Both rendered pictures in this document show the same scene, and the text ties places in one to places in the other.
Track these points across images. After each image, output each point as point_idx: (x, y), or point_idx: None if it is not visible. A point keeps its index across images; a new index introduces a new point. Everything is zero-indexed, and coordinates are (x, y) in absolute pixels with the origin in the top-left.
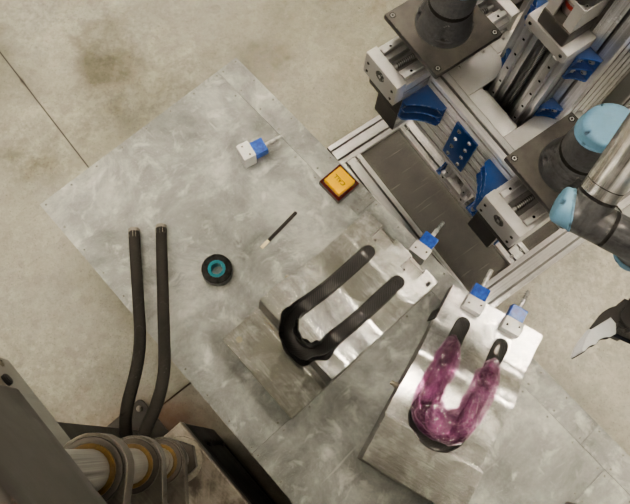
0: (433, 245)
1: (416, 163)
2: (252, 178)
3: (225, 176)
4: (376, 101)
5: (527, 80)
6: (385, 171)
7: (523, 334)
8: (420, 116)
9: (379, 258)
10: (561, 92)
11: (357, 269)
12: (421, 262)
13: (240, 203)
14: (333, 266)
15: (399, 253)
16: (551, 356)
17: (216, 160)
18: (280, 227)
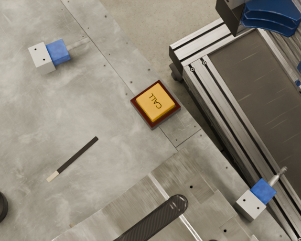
0: (269, 199)
1: (272, 71)
2: (48, 89)
3: (14, 84)
4: (217, 0)
5: None
6: (234, 78)
7: None
8: (269, 24)
9: (192, 214)
10: None
11: (162, 226)
12: (251, 219)
13: (28, 120)
14: (131, 219)
15: (220, 209)
16: None
17: (6, 63)
18: (74, 156)
